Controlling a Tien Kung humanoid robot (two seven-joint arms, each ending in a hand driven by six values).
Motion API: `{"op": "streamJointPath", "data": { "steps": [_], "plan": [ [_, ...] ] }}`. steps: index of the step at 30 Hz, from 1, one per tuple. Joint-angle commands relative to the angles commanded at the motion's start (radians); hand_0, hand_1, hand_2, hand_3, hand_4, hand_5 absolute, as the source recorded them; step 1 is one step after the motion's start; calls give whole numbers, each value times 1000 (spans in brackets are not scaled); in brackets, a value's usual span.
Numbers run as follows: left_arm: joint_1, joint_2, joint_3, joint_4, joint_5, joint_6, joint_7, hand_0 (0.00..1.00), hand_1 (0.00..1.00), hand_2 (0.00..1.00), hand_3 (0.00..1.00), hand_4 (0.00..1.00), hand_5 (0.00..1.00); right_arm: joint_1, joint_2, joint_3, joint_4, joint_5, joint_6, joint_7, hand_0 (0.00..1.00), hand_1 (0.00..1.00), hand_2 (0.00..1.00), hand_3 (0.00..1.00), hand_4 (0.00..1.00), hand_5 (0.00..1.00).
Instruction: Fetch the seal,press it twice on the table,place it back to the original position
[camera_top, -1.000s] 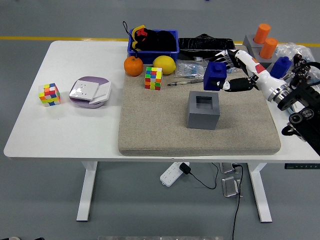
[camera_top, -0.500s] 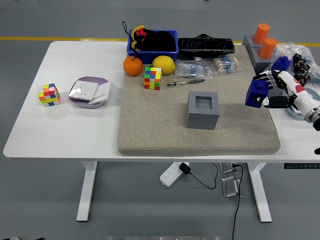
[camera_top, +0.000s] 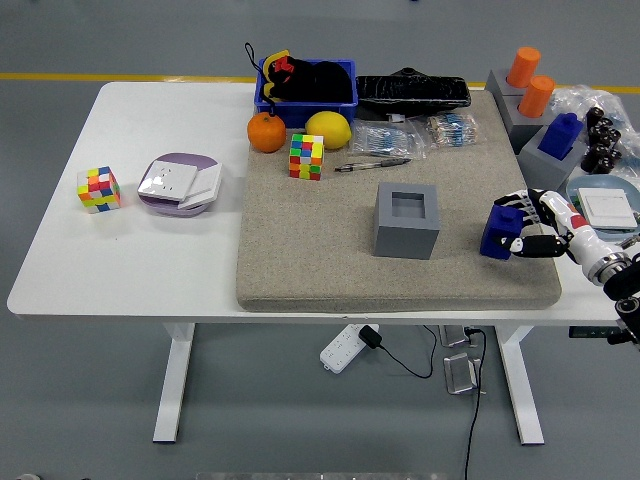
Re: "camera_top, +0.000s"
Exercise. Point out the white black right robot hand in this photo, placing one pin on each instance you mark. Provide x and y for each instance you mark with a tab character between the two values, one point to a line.
565	210

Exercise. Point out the blue square seal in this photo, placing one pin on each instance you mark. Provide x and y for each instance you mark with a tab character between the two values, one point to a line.
495	227
560	135

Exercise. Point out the grey square seal holder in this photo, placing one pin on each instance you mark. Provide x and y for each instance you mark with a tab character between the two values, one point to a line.
542	170
405	240

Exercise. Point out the orange cylinder seal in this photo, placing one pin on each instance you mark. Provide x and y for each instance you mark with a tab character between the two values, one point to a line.
536	97
524	65

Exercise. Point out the light blue plate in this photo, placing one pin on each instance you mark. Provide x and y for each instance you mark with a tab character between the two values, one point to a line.
600	181

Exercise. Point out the black knob with white dots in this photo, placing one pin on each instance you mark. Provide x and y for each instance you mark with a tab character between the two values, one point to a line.
595	116
595	162
602	149
607	132

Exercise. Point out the clear plastic bag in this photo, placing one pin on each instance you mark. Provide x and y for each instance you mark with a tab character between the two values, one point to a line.
575	97

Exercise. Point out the black table control panel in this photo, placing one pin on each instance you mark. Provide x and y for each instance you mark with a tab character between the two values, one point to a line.
590	332

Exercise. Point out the clear bag of brown resistors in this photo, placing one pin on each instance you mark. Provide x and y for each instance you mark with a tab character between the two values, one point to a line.
455	130

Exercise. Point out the white table leg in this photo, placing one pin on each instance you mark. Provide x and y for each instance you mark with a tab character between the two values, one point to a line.
172	390
520	390

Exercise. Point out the black wrapped long object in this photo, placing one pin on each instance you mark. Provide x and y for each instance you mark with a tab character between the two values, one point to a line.
415	92

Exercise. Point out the grey ballpoint pen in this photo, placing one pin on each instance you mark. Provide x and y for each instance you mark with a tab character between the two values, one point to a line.
380	163

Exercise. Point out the clear bag of blue resistors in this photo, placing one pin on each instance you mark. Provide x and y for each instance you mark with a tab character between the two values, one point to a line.
385	137

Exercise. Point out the black power adapter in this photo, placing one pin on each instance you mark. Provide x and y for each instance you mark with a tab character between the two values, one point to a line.
370	337

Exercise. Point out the yellow lemon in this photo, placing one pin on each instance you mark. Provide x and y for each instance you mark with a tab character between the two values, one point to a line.
327	130

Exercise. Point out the grey-brown mat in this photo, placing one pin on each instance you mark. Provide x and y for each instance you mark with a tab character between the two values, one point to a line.
310	240

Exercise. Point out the blue plastic bin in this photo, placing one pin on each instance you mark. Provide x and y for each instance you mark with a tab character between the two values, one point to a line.
320	111

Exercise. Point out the multicolour puzzle cube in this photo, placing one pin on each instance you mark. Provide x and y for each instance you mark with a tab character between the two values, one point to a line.
99	190
306	157

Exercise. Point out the white power strip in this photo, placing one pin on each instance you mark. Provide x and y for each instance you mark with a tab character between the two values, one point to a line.
340	350

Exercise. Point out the black cloth pouch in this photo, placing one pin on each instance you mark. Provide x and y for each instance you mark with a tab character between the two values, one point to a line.
325	82

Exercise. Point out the orange fruit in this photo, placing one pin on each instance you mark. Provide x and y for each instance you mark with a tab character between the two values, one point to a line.
266	132

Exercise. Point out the purple plate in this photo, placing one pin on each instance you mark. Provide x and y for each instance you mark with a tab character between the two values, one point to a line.
185	158

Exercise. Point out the white wall switch panel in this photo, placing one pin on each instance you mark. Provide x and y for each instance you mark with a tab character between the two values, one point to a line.
205	187
607	207

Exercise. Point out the silver metal bracket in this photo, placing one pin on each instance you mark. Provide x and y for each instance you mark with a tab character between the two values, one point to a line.
455	336
460	375

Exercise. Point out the white wall socket panel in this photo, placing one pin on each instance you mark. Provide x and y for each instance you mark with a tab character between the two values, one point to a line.
167	181

